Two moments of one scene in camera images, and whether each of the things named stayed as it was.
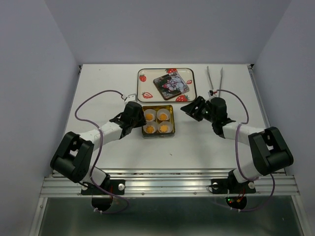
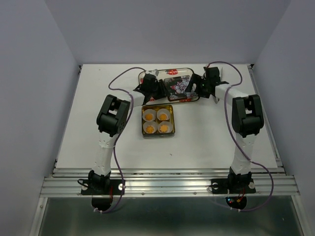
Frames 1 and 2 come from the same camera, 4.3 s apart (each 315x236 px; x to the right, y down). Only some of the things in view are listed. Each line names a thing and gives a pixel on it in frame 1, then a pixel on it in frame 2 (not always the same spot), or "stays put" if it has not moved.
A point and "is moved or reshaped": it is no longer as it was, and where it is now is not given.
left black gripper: (142, 121) to (163, 91)
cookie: (163, 117) stays put
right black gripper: (189, 108) to (196, 78)
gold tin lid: (171, 85) is moved or reshaped
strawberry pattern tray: (166, 85) stays put
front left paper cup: (150, 127) stays put
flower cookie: (164, 128) stays put
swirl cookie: (148, 116) stays put
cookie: (149, 129) stays put
